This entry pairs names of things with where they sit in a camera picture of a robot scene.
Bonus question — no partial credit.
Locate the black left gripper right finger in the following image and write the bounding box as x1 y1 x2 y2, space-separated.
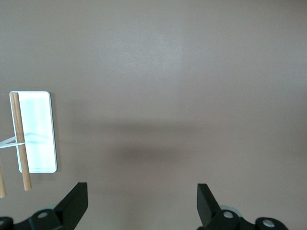
196 183 289 230

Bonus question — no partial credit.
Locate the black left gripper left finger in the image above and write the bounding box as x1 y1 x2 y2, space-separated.
0 182 89 230

